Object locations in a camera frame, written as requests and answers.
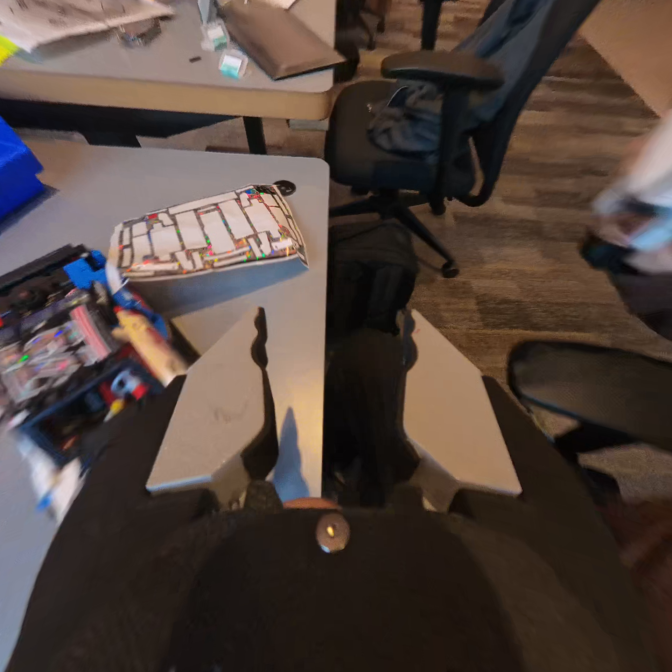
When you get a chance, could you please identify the blue plastic bin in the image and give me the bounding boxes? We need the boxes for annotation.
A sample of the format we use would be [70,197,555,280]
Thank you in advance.
[0,117,46,222]

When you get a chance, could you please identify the blue printed toy car body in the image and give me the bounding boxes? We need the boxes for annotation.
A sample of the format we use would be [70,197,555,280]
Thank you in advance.
[0,244,189,526]

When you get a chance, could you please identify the grey desk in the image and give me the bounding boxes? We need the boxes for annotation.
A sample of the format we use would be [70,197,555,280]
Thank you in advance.
[0,0,343,156]
[0,142,330,672]

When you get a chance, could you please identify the dark blue jacket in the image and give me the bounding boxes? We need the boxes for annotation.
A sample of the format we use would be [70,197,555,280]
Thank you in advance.
[366,81,448,165]

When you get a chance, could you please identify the dark grey laptop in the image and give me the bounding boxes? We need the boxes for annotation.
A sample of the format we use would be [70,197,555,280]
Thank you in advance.
[217,1,348,81]

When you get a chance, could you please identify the black backpack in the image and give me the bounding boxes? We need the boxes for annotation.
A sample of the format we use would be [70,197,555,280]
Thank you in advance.
[327,222,420,338]

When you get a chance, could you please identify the person's black office chair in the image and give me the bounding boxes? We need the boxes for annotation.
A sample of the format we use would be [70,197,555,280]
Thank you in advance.
[507,339,672,455]

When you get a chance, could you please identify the loose white papers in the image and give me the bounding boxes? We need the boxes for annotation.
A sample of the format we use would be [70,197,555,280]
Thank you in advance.
[0,0,175,53]

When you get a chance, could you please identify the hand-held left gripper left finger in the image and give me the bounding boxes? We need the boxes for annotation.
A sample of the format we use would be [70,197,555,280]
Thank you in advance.
[146,307,279,505]

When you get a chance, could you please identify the person's brown shirt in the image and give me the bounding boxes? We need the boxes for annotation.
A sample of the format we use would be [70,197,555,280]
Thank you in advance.
[598,493,672,672]

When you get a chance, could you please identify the white sticker sheet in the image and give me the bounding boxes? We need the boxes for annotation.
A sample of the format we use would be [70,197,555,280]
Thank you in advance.
[107,184,309,280]

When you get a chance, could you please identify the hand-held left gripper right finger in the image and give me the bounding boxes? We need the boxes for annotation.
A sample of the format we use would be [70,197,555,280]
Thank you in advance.
[399,310,523,502]

